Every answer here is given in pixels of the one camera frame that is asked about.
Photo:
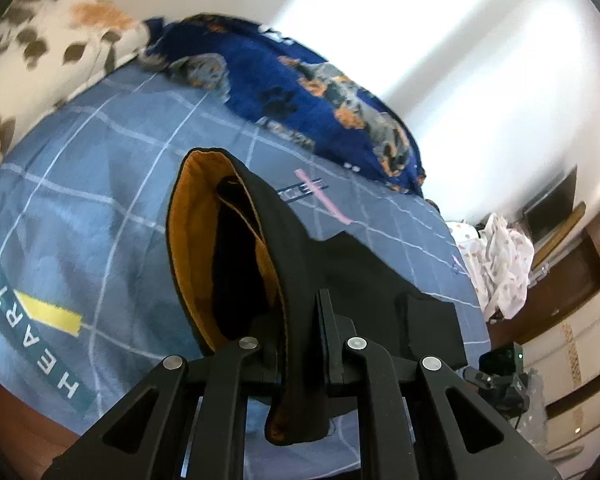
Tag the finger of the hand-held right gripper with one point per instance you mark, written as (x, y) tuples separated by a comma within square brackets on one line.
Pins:
[(477, 379)]

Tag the dark flat screen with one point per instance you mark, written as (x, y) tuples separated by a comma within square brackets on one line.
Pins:
[(550, 205)]

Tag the brown wooden cabinet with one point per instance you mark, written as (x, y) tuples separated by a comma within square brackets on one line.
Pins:
[(580, 260)]

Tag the white drawer unit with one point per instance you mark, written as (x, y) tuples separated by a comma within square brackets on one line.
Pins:
[(580, 350)]

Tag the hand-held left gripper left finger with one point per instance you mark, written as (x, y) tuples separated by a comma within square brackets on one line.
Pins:
[(230, 385)]

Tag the white floral pillow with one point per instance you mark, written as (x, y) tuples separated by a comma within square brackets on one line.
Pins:
[(55, 25)]

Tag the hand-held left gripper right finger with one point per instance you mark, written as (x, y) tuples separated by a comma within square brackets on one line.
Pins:
[(337, 355)]

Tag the blue plaid bed sheet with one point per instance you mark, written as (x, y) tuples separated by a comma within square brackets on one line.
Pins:
[(105, 185)]

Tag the black pants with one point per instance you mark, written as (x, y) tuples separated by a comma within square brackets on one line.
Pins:
[(330, 265)]

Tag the white patterned crumpled cloth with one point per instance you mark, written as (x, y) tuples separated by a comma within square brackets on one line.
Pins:
[(500, 260)]

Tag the blue dog print blanket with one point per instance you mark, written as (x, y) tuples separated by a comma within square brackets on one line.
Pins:
[(290, 75)]

